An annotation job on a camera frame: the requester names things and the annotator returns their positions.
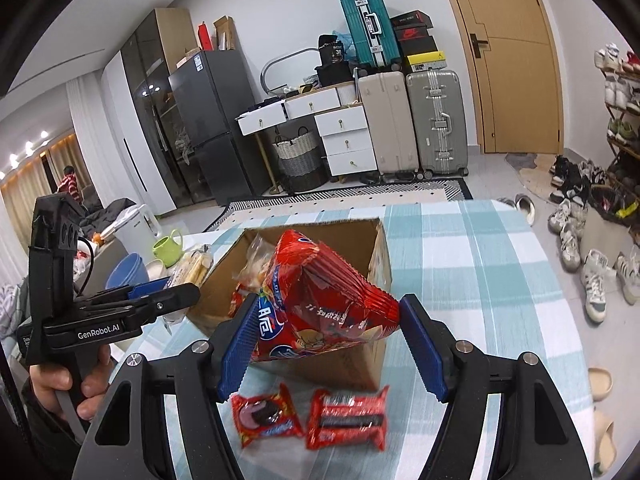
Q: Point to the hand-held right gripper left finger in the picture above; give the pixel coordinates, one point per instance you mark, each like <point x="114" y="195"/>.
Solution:
<point x="240" y="345"/>

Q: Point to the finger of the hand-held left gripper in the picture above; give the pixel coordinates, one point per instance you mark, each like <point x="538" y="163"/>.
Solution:
<point x="175" y="297"/>
<point x="147" y="289"/>

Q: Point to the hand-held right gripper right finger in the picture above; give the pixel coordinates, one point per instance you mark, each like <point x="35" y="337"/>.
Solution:
<point x="425" y="350"/>

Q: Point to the large red snack bag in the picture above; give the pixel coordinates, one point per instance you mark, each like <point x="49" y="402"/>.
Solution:
<point x="320" y="300"/>

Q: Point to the brown cardboard box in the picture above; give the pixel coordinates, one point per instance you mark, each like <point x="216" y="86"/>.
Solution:
<point x="330" y="372"/>

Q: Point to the person's left hand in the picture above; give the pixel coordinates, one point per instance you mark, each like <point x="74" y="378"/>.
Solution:
<point x="45" y="380"/>

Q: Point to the blue bowl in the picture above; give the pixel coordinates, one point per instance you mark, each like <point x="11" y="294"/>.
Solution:
<point x="125" y="272"/>

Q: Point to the clear packet of bread sticks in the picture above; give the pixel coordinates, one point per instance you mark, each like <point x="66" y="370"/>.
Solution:
<point x="192" y="267"/>

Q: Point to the green mug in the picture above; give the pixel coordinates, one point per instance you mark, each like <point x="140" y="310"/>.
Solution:
<point x="166" y="250"/>

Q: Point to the white electric kettle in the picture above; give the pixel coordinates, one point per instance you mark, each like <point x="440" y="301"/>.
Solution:
<point x="137" y="230"/>

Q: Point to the small red cookie packet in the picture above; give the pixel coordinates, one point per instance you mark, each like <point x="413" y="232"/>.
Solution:
<point x="265" y="415"/>

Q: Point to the dark jacket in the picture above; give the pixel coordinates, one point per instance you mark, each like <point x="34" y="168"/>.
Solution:
<point x="107" y="217"/>

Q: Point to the red dark biscuit packet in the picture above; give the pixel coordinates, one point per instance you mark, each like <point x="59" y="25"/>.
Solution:
<point x="347" y="417"/>

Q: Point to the grey slipper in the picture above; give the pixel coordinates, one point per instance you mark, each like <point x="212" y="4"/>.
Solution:
<point x="525" y="209"/>

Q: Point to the beige slipper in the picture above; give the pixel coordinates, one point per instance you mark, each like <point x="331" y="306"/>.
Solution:
<point x="600" y="384"/>
<point x="604" y="442"/>

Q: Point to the dark glass cabinet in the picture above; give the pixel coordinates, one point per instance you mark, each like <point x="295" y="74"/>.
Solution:
<point x="150" y="110"/>

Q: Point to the dark grey refrigerator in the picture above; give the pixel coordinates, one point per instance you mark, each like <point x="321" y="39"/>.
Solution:
<point x="215" y="120"/>

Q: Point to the pile of shoes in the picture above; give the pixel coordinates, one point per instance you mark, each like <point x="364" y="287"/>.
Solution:
<point x="595" y="280"/>

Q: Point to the woven laundry basket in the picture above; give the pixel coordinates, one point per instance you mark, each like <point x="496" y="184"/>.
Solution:
<point x="300" y="162"/>

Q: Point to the round door mat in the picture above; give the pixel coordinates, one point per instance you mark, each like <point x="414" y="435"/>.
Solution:
<point x="532" y="180"/>

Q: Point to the silver suitcase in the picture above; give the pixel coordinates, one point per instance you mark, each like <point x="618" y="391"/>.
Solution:
<point x="435" y="125"/>

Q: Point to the beige suitcase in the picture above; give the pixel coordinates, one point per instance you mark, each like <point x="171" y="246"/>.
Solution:
<point x="387" y="125"/>

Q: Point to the white desk with drawers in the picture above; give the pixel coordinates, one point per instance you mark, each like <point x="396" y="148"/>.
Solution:
<point x="345" y="135"/>

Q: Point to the open small cardboard box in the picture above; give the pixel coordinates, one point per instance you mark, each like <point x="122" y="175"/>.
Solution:
<point x="224" y="35"/>

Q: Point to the black box white label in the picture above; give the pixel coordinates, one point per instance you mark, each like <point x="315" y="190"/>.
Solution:
<point x="332" y="50"/>

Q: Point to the shoe rack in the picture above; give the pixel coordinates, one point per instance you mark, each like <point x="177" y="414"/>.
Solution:
<point x="622" y="130"/>

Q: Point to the wooden door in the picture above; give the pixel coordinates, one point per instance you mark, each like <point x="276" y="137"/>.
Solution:
<point x="510" y="60"/>

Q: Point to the black shoe box red logo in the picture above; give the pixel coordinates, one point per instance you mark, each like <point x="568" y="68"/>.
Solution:
<point x="412" y="34"/>

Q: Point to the teal suitcase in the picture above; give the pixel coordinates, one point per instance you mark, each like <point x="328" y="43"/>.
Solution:
<point x="367" y="27"/>

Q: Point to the black shoe box red lid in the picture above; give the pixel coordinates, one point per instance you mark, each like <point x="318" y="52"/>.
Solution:
<point x="410" y="19"/>

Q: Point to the grey curved tube frame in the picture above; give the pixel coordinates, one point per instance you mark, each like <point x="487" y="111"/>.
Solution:
<point x="267" y="67"/>

